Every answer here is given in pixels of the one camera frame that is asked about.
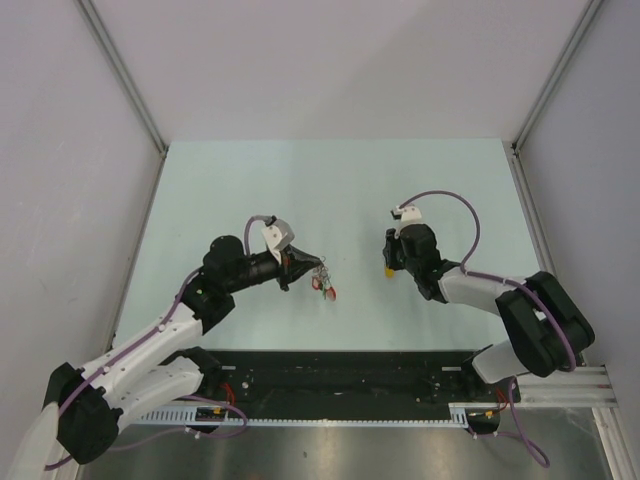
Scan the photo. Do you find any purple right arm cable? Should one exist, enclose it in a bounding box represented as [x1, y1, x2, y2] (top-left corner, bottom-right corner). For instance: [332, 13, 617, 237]
[394, 190, 584, 371]

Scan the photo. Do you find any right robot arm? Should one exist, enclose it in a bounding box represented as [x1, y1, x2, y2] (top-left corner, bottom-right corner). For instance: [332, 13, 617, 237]
[382, 224, 595, 401]

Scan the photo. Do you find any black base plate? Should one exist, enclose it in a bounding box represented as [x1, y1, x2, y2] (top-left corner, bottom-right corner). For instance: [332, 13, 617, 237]
[197, 350, 509, 409]

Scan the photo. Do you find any keyring bunch with chain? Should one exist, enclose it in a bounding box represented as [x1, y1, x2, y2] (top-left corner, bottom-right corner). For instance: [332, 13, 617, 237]
[311, 257, 335, 300]

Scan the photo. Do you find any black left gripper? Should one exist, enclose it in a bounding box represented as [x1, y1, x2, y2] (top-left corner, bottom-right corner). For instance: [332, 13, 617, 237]
[225, 243, 319, 294]

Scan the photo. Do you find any white slotted cable duct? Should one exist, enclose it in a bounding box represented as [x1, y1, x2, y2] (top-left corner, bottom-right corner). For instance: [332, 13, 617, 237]
[133, 401, 491, 428]

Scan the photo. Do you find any aluminium right frame rail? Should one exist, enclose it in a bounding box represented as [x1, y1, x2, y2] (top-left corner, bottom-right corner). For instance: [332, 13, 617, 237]
[517, 366, 617, 408]

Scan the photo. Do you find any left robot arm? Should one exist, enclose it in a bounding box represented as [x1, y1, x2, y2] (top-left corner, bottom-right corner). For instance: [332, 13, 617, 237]
[45, 236, 322, 465]

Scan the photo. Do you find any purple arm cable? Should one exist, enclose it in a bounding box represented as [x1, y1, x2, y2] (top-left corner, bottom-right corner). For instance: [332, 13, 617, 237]
[394, 190, 584, 371]
[43, 213, 279, 470]

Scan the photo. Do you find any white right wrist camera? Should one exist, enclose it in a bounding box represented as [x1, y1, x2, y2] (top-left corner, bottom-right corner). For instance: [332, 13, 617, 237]
[390, 204, 423, 238]

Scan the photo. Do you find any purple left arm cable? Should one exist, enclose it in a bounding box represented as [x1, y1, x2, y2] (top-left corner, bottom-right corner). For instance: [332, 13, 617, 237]
[43, 213, 279, 470]

